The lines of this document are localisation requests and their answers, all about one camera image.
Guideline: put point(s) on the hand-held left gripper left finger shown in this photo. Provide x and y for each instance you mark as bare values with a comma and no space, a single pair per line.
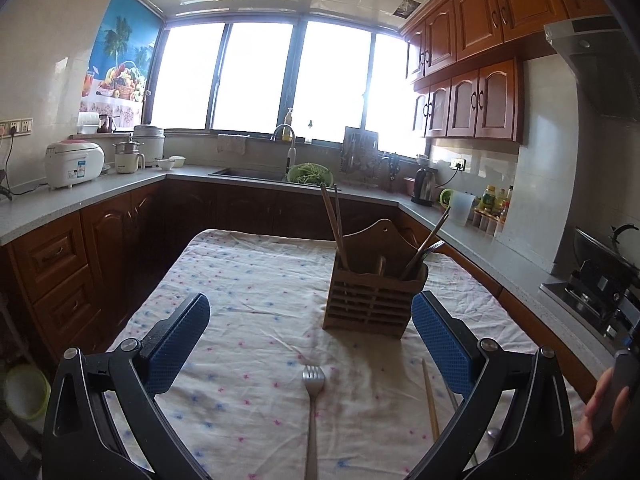
175,340

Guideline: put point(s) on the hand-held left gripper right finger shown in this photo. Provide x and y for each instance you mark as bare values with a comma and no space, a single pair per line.
445,345

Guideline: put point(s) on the wooden utensil holder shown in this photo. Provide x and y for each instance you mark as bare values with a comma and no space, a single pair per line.
372,300

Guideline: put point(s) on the metal spoon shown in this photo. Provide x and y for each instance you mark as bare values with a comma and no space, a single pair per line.
432,249

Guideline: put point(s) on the metal fork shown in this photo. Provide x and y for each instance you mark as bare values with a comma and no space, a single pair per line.
311,410

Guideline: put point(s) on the wooden chopstick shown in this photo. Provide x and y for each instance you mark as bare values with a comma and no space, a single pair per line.
432,232
327,215
338,220
430,400

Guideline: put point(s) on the person's right hand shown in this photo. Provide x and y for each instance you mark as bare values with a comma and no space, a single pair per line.
595,410

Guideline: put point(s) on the black gas stove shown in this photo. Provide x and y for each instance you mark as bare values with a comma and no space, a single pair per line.
595,292

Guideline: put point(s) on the white floral tablecloth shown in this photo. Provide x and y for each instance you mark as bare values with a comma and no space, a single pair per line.
250,300

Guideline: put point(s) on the wooden spoon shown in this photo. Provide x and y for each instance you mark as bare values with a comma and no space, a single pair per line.
381,265

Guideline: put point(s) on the black wok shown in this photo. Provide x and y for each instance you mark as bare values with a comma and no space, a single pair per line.
595,247

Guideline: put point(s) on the translucent white jug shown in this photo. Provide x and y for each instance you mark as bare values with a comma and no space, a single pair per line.
461,210

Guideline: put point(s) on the row of condiment bottles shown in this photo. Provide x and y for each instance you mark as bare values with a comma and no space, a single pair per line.
492,210

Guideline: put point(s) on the wooden base cabinets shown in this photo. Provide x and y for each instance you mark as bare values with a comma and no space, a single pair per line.
55,260

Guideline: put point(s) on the green plastic cup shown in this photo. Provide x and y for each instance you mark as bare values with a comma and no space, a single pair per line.
445,199

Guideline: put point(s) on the steel electric kettle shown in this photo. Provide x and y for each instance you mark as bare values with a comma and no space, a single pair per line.
426,187

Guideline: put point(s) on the green plastic bucket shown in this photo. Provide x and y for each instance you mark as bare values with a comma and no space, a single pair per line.
25,392

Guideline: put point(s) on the pink plastic cup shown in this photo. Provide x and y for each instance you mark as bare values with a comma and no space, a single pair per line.
410,187

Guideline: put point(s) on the white bowl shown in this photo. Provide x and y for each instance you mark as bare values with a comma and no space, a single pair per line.
170,162

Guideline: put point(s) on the hanging kitchen tools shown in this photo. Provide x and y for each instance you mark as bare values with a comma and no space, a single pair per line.
391,172

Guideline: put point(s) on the kitchen sink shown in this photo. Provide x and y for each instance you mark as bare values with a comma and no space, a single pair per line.
247,174

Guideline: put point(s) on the small electric cooking pot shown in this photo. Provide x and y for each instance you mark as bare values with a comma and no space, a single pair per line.
127,157

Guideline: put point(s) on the steel rice cooker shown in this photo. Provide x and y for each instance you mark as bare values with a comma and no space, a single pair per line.
150,142

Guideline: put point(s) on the white rice cooker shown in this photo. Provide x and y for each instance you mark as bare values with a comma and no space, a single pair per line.
75,162

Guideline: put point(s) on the white dish towel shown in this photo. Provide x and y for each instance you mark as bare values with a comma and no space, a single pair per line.
231,144

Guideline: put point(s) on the metal utensil rack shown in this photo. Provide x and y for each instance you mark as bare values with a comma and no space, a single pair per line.
360,152

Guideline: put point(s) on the green colander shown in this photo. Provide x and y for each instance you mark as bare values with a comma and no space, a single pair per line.
310,174

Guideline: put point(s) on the steel kitchen faucet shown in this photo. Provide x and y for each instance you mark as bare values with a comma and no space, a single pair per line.
290,150

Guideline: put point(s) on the white plastic container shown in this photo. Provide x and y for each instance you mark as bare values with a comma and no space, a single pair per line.
88,123

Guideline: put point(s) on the yellow dish soap bottle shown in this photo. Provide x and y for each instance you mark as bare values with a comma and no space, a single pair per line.
287,130

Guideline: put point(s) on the kitchen window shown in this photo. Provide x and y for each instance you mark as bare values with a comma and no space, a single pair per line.
260,75

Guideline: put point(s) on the steel range hood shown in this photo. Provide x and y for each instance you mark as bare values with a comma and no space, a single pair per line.
600,70

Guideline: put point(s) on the small wall socket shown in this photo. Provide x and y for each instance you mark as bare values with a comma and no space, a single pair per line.
458,164

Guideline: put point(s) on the wall socket strip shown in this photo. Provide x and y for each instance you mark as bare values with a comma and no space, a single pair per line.
17,126

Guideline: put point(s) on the tropical fruit wall poster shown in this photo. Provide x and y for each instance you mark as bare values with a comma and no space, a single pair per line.
122,60

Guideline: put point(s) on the wooden wall cabinets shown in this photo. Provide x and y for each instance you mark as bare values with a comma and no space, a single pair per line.
480,35

